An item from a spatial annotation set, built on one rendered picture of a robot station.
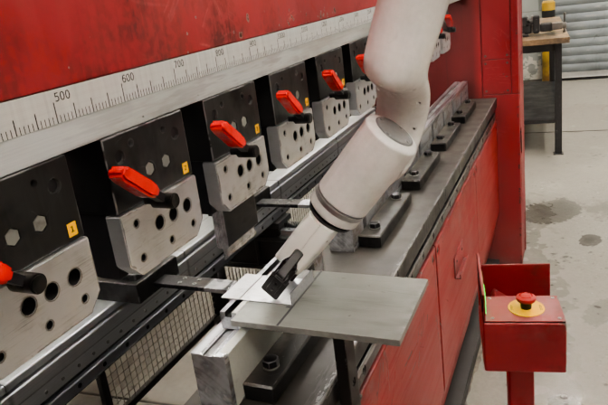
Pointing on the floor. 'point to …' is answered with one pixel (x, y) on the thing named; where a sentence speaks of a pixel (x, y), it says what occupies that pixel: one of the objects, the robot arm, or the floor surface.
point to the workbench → (553, 92)
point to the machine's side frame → (493, 78)
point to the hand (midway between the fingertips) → (282, 277)
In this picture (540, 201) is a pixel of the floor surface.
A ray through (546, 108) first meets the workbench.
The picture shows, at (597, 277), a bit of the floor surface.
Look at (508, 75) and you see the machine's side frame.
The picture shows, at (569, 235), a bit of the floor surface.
